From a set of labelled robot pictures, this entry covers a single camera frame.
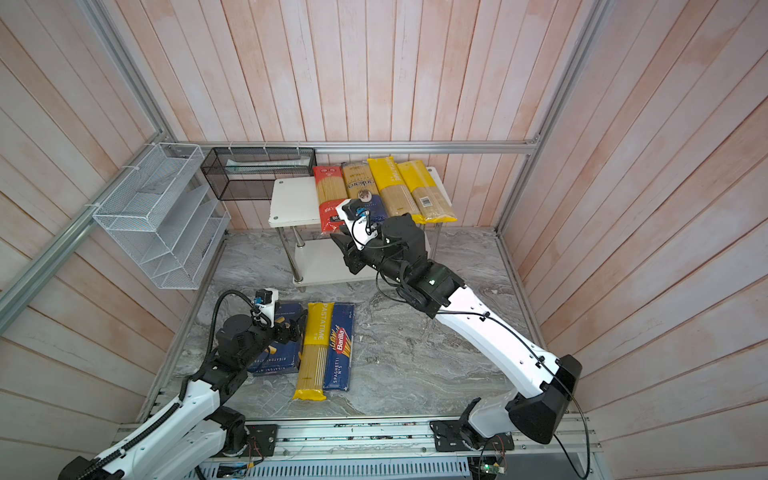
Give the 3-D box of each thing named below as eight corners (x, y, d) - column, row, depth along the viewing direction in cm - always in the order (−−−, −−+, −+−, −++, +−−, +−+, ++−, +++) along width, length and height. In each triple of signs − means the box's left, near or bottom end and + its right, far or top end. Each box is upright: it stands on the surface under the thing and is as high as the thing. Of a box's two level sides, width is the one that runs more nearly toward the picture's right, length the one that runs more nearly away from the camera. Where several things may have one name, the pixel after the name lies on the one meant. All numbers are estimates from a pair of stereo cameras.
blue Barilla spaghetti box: (325, 390, 83) (322, 386, 80) (333, 309, 100) (332, 303, 97) (351, 390, 83) (349, 386, 80) (355, 309, 100) (354, 303, 97)
